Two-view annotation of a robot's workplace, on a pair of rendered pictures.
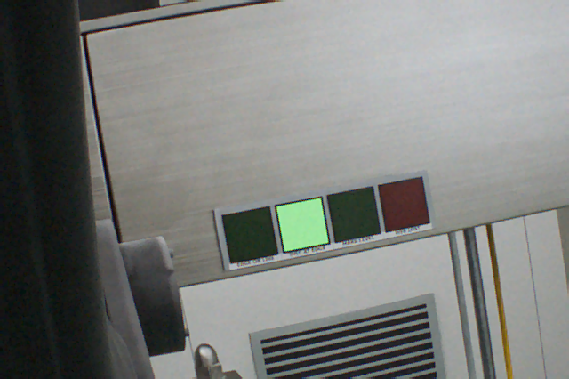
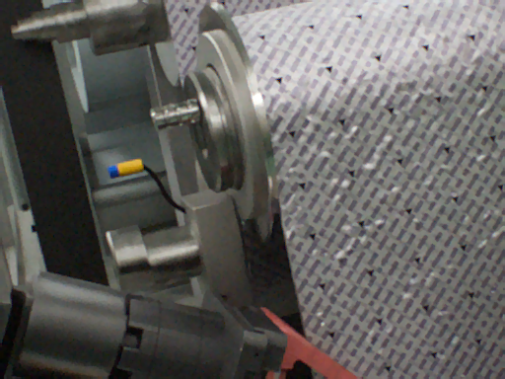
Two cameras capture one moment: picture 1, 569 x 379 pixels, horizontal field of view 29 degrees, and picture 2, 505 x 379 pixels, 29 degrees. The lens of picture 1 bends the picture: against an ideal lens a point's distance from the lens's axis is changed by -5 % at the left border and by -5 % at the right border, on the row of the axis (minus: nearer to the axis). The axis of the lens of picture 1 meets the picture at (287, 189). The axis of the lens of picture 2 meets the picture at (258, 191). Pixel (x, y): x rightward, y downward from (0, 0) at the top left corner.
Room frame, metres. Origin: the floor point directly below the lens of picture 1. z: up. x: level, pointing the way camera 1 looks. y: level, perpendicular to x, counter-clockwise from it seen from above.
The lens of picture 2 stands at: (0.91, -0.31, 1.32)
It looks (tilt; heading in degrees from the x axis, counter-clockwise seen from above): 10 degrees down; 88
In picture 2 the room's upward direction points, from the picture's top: 12 degrees counter-clockwise
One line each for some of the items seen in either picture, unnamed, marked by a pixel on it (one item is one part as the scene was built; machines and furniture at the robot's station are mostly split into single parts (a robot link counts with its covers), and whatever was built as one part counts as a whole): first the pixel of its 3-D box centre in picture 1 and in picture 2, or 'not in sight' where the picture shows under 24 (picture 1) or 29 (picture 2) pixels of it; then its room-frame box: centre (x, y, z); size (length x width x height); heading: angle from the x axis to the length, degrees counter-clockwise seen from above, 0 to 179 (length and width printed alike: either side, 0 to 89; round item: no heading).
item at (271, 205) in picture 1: (327, 219); not in sight; (1.31, -0.04, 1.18); 0.25 x 0.01 x 0.07; 101
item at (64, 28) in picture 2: not in sight; (49, 26); (0.79, 0.51, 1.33); 0.06 x 0.03 x 0.03; 11
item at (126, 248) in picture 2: not in sight; (128, 259); (0.83, 0.30, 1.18); 0.04 x 0.02 x 0.04; 101
